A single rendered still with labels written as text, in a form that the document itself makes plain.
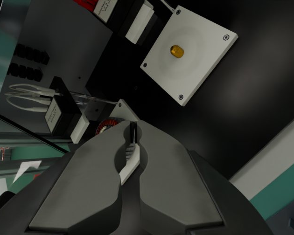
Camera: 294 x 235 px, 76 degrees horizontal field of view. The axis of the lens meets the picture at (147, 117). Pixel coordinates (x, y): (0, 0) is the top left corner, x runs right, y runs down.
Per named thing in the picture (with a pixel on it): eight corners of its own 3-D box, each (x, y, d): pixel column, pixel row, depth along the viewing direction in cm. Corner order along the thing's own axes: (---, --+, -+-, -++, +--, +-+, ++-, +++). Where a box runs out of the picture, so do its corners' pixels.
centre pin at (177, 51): (185, 51, 37) (178, 45, 34) (179, 59, 37) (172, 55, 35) (179, 46, 38) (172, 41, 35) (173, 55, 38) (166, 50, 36)
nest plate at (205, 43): (238, 37, 32) (236, 33, 31) (184, 107, 37) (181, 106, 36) (180, 7, 40) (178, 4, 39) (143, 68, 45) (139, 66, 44)
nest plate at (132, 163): (157, 140, 40) (154, 140, 39) (122, 185, 45) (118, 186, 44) (123, 99, 48) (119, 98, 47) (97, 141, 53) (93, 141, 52)
